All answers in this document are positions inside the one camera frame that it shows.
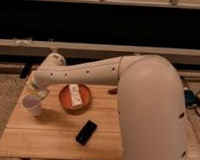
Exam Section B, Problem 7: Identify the blue device on floor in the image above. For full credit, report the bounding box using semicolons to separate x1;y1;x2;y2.
184;89;199;106

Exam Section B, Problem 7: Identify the orange round plate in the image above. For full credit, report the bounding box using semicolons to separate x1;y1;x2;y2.
59;84;92;110

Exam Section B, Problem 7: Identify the white tube on plate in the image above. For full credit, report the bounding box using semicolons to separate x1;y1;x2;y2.
69;84;83;108

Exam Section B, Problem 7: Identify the black smartphone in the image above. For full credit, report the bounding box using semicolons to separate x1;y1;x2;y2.
75;120;97;146

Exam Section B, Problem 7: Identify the small brown object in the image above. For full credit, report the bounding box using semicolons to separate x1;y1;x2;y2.
108;88;118;95

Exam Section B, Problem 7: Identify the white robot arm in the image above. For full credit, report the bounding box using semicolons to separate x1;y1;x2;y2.
28;52;188;160

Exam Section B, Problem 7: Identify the wooden folding table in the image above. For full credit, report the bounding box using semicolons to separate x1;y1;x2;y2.
0;85;123;160

